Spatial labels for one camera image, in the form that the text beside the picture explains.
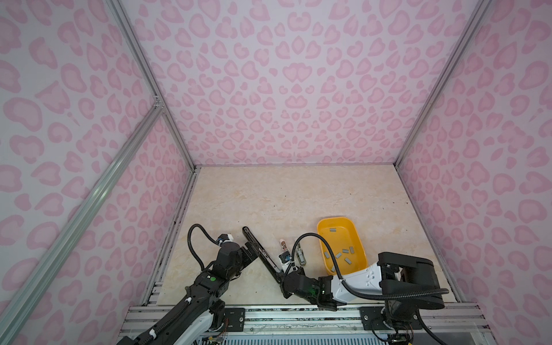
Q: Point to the pink mini stapler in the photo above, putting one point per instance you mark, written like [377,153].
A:
[283,245]

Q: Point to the diagonal aluminium frame bar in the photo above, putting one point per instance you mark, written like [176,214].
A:
[27,298]

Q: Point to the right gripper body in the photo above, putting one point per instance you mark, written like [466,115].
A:
[285,293]

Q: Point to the yellow plastic tray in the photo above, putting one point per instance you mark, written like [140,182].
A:
[345,244]

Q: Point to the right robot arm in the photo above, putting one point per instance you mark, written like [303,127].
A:
[404,284]

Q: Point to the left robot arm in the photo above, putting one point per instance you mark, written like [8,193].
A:
[201,310]

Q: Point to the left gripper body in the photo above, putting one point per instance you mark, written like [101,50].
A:
[244,259]

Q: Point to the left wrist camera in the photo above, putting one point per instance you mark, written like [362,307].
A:
[223,238]

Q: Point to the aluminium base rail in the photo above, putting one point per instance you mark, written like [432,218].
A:
[456,323]

